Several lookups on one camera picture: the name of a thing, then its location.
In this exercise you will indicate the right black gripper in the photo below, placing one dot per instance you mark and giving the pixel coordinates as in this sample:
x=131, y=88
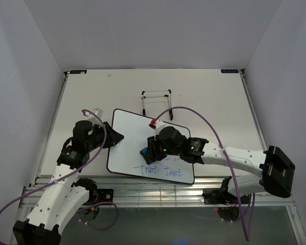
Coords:
x=153, y=152

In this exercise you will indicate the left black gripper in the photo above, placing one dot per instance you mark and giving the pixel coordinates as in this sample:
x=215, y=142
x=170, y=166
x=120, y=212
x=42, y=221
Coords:
x=112, y=137

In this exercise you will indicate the blue whiteboard eraser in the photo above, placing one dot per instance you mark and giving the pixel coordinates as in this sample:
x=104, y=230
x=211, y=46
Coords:
x=143, y=151

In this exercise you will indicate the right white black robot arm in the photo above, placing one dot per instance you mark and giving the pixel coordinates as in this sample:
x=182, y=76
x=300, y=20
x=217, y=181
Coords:
x=269, y=171

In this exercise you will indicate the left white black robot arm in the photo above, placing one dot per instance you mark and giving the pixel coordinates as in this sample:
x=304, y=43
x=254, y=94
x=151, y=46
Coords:
x=68, y=192

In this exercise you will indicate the left blue corner label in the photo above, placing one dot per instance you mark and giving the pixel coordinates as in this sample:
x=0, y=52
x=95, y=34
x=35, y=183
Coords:
x=77, y=72

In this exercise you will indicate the blue corner label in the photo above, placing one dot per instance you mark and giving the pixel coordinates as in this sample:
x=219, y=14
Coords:
x=77, y=72
x=229, y=71

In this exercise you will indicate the right blue corner label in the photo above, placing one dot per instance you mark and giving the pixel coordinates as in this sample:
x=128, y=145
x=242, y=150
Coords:
x=229, y=71

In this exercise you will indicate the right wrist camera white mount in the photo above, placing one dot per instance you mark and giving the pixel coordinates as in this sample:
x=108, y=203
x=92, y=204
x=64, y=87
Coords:
x=157, y=125

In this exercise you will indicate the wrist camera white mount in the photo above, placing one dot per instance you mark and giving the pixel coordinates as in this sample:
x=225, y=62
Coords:
x=97, y=111
x=157, y=125

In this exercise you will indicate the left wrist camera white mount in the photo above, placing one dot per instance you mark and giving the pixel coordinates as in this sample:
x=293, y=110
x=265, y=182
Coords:
x=97, y=111

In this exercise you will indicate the wire whiteboard stand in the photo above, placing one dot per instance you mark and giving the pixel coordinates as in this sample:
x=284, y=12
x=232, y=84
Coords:
x=157, y=97

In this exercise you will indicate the aluminium rail frame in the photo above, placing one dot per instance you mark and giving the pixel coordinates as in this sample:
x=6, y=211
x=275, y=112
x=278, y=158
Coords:
x=145, y=193

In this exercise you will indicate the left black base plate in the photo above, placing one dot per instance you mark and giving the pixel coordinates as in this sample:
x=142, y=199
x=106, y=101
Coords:
x=100, y=195

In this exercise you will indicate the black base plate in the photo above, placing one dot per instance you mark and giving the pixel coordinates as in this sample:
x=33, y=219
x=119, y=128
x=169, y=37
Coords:
x=100, y=195
x=220, y=195

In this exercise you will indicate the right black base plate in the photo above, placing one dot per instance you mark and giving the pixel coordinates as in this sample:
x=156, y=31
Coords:
x=220, y=195

